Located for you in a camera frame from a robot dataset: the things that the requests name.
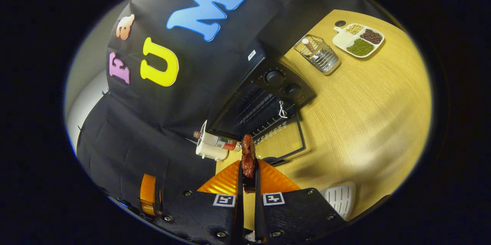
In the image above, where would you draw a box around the white toaster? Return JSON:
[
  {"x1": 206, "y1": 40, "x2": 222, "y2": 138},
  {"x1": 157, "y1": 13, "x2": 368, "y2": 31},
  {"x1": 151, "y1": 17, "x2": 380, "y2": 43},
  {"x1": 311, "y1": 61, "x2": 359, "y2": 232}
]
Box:
[{"x1": 195, "y1": 120, "x2": 230, "y2": 161}]

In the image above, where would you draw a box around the red label bottle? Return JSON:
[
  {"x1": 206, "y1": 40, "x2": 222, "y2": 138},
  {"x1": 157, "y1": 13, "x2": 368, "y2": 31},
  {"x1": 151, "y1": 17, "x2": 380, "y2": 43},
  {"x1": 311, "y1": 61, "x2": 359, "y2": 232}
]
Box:
[{"x1": 193, "y1": 130, "x2": 241, "y2": 152}]

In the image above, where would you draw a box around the metal wire basket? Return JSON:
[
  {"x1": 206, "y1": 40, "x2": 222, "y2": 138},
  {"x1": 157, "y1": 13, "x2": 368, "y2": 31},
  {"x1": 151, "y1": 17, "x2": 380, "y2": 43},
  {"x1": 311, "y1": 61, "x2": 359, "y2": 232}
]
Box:
[{"x1": 294, "y1": 34, "x2": 341, "y2": 74}]

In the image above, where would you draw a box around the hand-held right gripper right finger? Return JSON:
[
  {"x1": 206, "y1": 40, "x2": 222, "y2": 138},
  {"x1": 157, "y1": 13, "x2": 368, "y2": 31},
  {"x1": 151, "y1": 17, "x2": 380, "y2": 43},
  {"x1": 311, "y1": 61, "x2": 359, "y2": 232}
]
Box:
[{"x1": 253, "y1": 159, "x2": 346, "y2": 245}]

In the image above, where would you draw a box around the red braised meat piece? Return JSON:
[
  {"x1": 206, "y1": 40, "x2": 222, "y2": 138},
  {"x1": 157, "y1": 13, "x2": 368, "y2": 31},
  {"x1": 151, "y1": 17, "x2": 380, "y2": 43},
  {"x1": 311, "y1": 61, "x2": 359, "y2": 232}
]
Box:
[{"x1": 241, "y1": 134, "x2": 258, "y2": 194}]

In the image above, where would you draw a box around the black electric oven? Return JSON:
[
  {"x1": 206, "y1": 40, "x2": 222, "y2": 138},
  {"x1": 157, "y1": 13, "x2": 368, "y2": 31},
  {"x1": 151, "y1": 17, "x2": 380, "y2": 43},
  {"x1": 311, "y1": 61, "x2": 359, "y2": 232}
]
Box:
[{"x1": 209, "y1": 48, "x2": 317, "y2": 167}]

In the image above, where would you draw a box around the white slotted plate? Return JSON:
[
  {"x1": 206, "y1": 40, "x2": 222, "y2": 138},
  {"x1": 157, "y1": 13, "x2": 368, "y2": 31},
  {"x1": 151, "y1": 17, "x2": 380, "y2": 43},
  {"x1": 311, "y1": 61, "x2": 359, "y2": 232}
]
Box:
[{"x1": 320, "y1": 181, "x2": 358, "y2": 221}]

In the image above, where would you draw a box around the white divided bean tray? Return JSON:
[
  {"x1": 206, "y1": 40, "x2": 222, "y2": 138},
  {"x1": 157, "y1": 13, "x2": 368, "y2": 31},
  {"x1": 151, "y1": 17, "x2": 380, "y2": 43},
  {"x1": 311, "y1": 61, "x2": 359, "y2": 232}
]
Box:
[{"x1": 332, "y1": 23, "x2": 385, "y2": 59}]

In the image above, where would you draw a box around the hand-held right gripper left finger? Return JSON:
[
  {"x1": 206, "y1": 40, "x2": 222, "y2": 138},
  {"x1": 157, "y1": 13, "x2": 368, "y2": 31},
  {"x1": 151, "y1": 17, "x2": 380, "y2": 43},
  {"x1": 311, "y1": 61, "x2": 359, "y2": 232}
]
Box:
[{"x1": 159, "y1": 159, "x2": 245, "y2": 245}]

